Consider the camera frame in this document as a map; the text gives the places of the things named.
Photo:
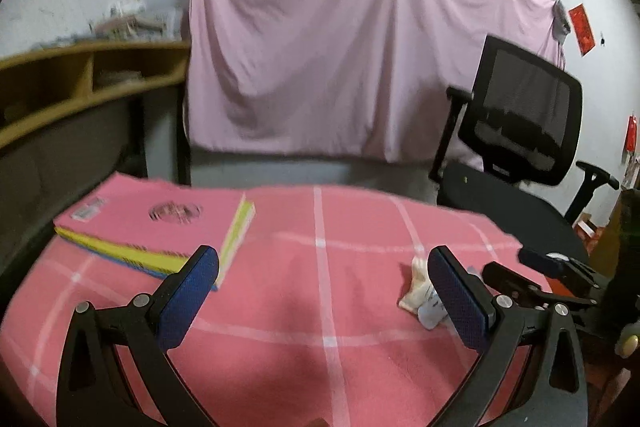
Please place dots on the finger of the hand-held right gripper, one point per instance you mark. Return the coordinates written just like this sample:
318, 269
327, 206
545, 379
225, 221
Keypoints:
520, 282
537, 259

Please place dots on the black mesh office chair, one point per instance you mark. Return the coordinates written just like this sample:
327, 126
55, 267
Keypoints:
525, 117

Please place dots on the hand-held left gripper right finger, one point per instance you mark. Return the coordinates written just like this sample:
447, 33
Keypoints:
457, 302

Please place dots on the pink book stack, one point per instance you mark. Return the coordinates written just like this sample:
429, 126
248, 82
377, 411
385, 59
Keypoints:
150, 227

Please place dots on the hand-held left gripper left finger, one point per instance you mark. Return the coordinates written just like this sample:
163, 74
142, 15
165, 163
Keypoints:
192, 297

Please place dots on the small cardboard box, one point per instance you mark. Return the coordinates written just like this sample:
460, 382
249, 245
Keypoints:
590, 232

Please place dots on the pink checked tablecloth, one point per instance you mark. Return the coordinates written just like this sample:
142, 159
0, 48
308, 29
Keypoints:
300, 307

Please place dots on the wooden shelf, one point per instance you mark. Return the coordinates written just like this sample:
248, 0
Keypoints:
75, 72

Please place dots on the pink hanging sheet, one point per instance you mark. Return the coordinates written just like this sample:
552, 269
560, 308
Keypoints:
350, 37

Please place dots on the small red wall decoration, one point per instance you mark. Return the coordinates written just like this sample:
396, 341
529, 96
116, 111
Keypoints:
631, 134

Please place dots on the stack of papers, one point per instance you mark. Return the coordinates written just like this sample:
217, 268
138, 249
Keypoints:
132, 24

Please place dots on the silver white packet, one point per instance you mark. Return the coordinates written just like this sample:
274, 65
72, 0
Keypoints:
431, 312

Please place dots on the large red paper wall decoration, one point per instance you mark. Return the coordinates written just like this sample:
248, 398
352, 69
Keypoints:
581, 29

